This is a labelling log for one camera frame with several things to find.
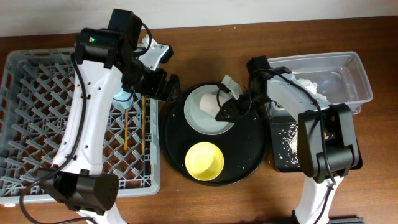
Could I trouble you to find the pink plastic cup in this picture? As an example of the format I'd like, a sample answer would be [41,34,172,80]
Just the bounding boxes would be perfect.
[199,93,228,117]

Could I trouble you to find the wooden chopstick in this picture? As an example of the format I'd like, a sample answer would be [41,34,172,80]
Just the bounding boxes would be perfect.
[141,95,146,159]
[124,108,129,151]

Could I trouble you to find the white round plate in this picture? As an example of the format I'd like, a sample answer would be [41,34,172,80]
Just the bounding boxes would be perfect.
[183,85,234,135]

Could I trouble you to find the blue plastic cup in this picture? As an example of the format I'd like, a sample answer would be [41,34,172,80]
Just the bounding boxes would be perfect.
[112,87,134,110]

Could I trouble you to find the white paper napkin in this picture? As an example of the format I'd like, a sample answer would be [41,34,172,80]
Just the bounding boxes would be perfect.
[296,78,327,102]

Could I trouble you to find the yellow bowl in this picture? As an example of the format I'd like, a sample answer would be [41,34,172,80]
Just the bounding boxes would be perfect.
[185,142,224,182]

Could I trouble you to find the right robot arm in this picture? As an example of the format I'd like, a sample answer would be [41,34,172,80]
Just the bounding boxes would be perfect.
[215,55,361,223]

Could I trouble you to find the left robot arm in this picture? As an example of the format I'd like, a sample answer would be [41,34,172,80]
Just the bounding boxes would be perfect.
[36,9,180,223]

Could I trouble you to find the grey plastic dishwasher rack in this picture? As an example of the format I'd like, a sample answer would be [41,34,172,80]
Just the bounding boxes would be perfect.
[1,48,160,206]

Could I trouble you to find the round black serving tray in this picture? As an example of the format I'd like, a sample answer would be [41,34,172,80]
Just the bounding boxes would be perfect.
[159,85,269,187]

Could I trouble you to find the black rectangular tray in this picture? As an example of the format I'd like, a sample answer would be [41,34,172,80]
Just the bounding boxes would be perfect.
[269,119,363,173]

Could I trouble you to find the food scraps in bowl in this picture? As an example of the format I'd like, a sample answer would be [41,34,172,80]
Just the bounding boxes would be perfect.
[279,122,299,165]

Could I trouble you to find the clear plastic storage bin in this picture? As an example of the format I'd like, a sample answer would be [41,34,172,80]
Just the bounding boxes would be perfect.
[269,52,373,115]

